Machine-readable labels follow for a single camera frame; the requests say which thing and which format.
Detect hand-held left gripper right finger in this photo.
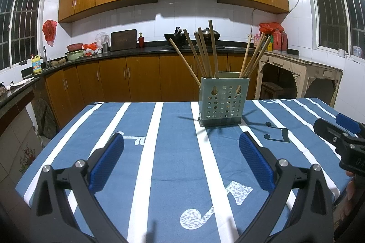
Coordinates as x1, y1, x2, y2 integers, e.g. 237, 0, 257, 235
238, 131, 335, 243

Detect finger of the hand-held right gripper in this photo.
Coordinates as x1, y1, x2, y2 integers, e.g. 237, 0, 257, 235
335, 113, 363, 136
313, 118, 347, 149

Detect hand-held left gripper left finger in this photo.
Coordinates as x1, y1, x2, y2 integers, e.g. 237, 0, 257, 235
29, 132, 134, 243

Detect green perforated chopstick holder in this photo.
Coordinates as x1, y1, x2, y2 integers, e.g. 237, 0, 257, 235
198, 71, 251, 127

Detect person's right hand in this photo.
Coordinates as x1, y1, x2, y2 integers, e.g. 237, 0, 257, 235
344, 170, 357, 202

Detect worn white side table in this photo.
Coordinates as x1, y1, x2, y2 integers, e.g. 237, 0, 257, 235
255, 50, 343, 108

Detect small wooden stool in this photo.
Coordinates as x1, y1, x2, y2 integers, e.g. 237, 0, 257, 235
261, 82, 286, 99

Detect blue white striped tablecloth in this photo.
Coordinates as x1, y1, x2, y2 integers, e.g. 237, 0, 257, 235
15, 97, 358, 243

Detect round patterned board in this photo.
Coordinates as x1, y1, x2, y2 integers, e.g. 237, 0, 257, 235
33, 98, 59, 138

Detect wooden base cabinets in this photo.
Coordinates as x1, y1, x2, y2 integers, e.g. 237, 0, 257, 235
45, 52, 260, 126

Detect black kitchen countertop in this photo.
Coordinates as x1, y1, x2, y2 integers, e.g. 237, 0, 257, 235
0, 40, 300, 118

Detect white dish cloth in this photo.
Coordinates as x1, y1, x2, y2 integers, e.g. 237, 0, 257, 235
10, 78, 39, 89

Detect large red plastic bag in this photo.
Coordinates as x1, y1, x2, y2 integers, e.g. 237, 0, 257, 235
259, 22, 285, 34

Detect yellow dish soap bottle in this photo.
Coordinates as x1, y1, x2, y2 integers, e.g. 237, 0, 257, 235
32, 55, 43, 74

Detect dark wooden cutting board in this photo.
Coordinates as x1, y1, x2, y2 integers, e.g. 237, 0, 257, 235
110, 29, 137, 51

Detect clear plastic bag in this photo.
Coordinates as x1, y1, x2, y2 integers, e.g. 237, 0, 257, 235
95, 32, 111, 50

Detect black gas stove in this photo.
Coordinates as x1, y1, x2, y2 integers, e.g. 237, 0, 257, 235
162, 45, 229, 50

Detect black wok with steel lid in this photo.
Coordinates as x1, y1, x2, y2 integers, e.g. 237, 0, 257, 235
194, 27, 221, 45

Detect hanging red plastic bag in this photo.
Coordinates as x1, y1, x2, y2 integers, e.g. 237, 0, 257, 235
42, 20, 58, 47

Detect barred window with white frame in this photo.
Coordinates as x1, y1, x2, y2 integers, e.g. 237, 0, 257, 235
0, 0, 47, 69
302, 0, 365, 57

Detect white wall cable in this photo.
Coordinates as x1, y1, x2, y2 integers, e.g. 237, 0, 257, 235
248, 0, 310, 38

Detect black wok with handle lid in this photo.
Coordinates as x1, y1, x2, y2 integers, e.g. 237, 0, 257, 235
163, 27, 189, 47

